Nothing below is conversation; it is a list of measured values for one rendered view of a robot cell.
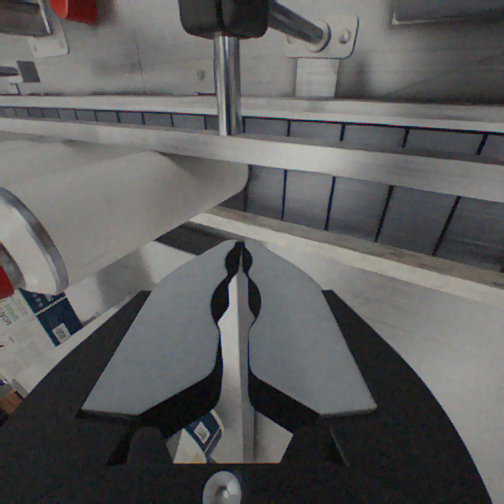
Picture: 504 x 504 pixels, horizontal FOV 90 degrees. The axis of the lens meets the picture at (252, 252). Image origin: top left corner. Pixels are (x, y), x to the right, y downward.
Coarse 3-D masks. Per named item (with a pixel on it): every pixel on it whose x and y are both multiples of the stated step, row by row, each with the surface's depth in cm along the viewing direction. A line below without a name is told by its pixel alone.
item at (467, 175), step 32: (0, 128) 24; (32, 128) 21; (64, 128) 19; (96, 128) 17; (128, 128) 15; (160, 128) 15; (224, 160) 13; (256, 160) 12; (288, 160) 11; (320, 160) 11; (352, 160) 10; (384, 160) 10; (416, 160) 9; (448, 160) 9; (480, 160) 8; (448, 192) 9; (480, 192) 9
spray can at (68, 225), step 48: (0, 192) 10; (48, 192) 10; (96, 192) 12; (144, 192) 13; (192, 192) 16; (0, 240) 9; (48, 240) 10; (96, 240) 12; (144, 240) 14; (0, 288) 10; (48, 288) 11
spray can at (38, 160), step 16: (48, 144) 20; (64, 144) 20; (80, 144) 21; (96, 144) 22; (0, 160) 17; (16, 160) 17; (32, 160) 18; (48, 160) 19; (64, 160) 20; (80, 160) 20; (96, 160) 21; (0, 176) 16; (16, 176) 17; (32, 176) 18
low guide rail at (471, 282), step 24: (216, 216) 22; (240, 216) 22; (264, 240) 20; (288, 240) 19; (312, 240) 18; (336, 240) 18; (360, 240) 18; (360, 264) 17; (384, 264) 16; (408, 264) 16; (432, 264) 16; (456, 264) 16; (456, 288) 15; (480, 288) 14
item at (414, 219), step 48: (384, 144) 16; (432, 144) 15; (480, 144) 14; (240, 192) 24; (288, 192) 21; (336, 192) 19; (384, 192) 18; (432, 192) 16; (384, 240) 19; (432, 240) 18; (480, 240) 16
